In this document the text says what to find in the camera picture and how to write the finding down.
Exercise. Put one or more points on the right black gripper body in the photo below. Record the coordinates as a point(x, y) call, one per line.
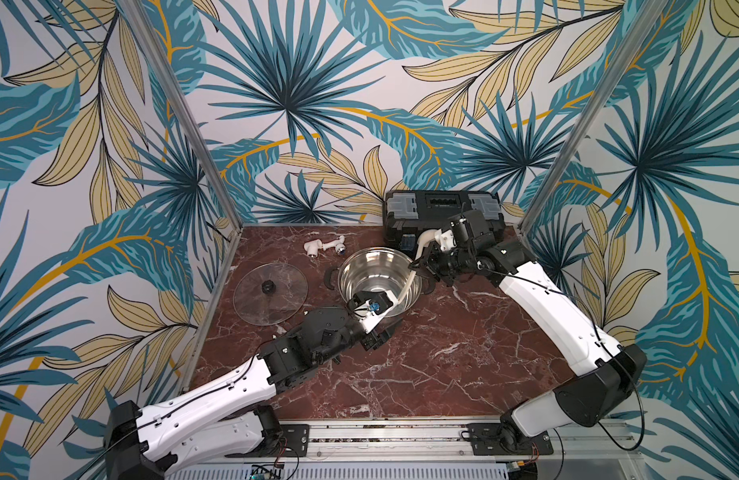
point(435, 264)

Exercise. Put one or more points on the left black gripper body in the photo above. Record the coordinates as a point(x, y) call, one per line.
point(373, 338)

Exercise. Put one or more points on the stainless steel pot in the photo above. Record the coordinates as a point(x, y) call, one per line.
point(372, 269)

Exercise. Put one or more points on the glass pot lid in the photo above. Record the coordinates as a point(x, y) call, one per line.
point(270, 294)

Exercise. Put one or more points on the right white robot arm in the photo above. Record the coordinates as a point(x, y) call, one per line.
point(605, 373)

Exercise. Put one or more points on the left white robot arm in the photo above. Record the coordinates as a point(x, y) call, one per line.
point(222, 416)

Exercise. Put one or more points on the black plastic toolbox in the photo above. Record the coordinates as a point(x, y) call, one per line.
point(409, 213)

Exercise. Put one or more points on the white pipe fitting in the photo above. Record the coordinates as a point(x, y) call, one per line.
point(313, 248)

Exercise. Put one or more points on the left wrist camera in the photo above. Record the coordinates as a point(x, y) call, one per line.
point(370, 308)

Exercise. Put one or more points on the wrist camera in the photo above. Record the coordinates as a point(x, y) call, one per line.
point(370, 308)
point(434, 243)

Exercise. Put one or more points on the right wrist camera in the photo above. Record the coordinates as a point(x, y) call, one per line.
point(434, 243)

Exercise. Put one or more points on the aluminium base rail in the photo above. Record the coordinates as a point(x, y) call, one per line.
point(434, 448)

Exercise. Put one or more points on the right aluminium frame post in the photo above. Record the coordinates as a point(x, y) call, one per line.
point(648, 15)

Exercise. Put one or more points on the aluminium frame post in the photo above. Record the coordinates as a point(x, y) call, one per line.
point(648, 15)
point(148, 41)

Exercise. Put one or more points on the left aluminium frame post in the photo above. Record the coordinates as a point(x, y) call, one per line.
point(148, 41)

